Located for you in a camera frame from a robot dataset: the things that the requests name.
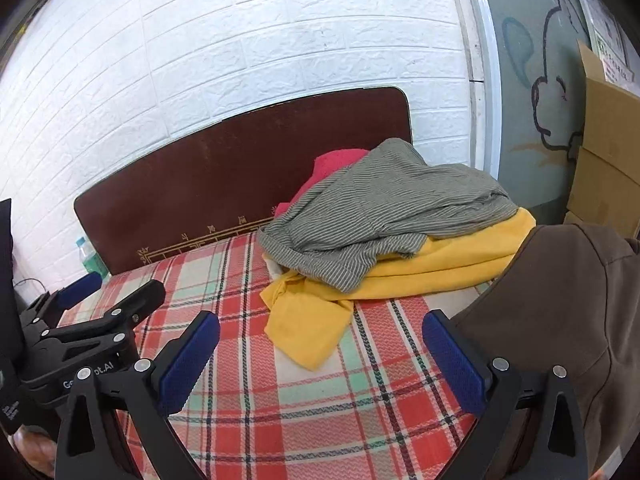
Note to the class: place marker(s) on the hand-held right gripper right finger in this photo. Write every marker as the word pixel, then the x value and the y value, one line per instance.
pixel 455 365

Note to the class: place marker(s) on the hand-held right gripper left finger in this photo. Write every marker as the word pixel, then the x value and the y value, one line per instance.
pixel 192 360

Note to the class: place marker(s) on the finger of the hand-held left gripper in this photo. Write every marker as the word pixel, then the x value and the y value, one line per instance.
pixel 140 300
pixel 80 287

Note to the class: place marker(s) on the grey striped shirt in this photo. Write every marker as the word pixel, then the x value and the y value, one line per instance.
pixel 390 200

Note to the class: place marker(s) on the person's left hand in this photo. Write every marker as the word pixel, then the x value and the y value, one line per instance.
pixel 32 452

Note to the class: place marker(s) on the green packet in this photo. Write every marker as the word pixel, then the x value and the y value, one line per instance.
pixel 90 260

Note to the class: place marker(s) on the yellow garment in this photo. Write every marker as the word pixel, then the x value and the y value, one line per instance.
pixel 310 330

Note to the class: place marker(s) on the brown garment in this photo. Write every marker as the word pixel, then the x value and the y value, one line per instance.
pixel 565 310

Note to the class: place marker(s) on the red plaid bed sheet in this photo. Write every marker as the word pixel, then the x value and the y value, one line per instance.
pixel 310 410

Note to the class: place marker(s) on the dark brown wooden headboard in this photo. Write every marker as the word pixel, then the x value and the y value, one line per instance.
pixel 225 175

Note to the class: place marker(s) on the red garment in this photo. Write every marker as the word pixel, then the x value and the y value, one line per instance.
pixel 335 165

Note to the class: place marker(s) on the grey door with cartoon drawing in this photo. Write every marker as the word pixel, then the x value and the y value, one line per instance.
pixel 520 110

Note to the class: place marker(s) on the cardboard box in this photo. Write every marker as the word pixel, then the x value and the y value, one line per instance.
pixel 610 150

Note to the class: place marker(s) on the white paper notice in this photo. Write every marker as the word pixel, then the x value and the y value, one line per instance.
pixel 605 25

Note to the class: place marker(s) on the white door frame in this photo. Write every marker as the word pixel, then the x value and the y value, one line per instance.
pixel 487 60

